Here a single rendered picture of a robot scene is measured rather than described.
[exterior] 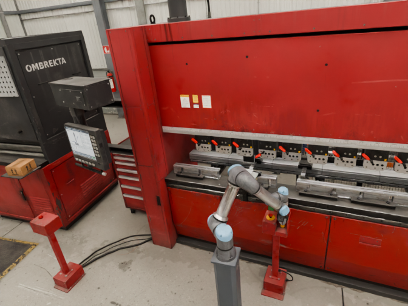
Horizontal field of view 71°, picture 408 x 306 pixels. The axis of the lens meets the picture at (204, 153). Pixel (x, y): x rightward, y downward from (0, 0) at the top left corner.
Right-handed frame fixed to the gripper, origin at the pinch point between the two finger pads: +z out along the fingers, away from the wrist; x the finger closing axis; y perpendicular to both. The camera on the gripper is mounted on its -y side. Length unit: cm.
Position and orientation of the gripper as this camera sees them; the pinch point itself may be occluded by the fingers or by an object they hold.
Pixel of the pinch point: (282, 224)
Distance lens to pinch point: 249.9
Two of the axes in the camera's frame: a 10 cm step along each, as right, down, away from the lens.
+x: -9.1, -1.0, 4.0
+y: 4.0, -5.1, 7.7
